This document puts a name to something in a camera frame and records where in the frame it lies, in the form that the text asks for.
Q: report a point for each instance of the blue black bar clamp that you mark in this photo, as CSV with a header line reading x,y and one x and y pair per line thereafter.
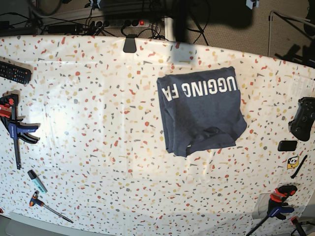
x,y
13,124
277,205

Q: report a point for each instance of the black cable tie strip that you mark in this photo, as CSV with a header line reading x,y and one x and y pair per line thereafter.
x,y
299,167

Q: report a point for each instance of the silver metal stand frame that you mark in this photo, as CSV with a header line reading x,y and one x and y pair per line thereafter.
x,y
289,34

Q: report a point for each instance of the teal highlighter marker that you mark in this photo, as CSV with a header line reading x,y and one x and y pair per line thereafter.
x,y
38,183

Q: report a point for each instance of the yellow cartoon sticker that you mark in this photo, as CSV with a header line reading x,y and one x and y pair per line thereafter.
x,y
293,162

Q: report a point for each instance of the blue black bar clamp right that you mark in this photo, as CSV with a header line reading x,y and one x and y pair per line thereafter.
x,y
277,205

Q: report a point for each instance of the blue grey T-shirt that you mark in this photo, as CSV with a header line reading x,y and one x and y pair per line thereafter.
x,y
200,110

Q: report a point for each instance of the orange blue T-handle hex key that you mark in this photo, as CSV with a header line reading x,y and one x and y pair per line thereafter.
x,y
36,201

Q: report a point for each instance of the clear plastic bag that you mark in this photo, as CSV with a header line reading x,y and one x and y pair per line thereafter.
x,y
261,206

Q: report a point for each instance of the black TV remote control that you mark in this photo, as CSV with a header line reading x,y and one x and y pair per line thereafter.
x,y
15,73

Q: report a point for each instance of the white paper sheet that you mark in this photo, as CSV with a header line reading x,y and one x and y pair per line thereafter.
x,y
301,87

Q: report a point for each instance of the white power strip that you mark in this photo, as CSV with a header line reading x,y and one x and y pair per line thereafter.
x,y
125,22

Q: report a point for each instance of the small black case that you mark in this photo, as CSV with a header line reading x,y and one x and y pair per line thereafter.
x,y
287,145

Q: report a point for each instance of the black table clamp mount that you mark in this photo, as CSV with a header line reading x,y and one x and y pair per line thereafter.
x,y
130,44

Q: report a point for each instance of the black game controller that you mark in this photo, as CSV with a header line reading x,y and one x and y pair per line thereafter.
x,y
302,123

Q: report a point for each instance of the red black clamp corner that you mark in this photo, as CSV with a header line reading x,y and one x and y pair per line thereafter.
x,y
298,227

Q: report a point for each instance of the blue black bar clamp left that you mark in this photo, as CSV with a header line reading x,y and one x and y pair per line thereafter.
x,y
13,124

